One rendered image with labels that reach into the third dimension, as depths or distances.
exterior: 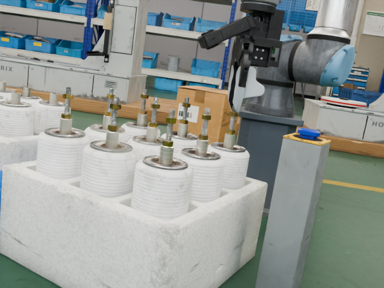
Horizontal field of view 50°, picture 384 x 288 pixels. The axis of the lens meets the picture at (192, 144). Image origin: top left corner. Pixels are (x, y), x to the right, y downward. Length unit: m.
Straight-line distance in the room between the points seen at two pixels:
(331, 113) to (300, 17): 4.12
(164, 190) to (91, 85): 2.23
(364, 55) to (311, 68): 5.94
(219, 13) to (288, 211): 8.42
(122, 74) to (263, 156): 1.77
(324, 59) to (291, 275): 0.60
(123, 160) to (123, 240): 0.14
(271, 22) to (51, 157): 0.50
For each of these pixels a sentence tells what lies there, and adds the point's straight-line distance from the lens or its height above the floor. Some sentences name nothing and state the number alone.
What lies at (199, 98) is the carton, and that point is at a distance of 1.87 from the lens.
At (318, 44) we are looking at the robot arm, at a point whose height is 0.51.
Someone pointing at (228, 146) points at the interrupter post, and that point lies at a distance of 0.86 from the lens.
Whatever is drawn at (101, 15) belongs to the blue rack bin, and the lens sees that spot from 5.64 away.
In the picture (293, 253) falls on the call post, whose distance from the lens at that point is 0.79.
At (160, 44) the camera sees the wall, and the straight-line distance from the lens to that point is 9.16.
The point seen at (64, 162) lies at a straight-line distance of 0.78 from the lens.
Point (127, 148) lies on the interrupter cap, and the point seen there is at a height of 0.25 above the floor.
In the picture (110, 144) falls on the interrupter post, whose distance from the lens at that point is 0.73.
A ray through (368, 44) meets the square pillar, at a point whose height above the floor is 1.06.
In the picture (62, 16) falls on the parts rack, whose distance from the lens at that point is 5.75.
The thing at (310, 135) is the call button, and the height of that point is 0.32.
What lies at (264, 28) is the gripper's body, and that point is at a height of 0.50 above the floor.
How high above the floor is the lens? 0.42
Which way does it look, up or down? 11 degrees down
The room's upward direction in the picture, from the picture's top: 8 degrees clockwise
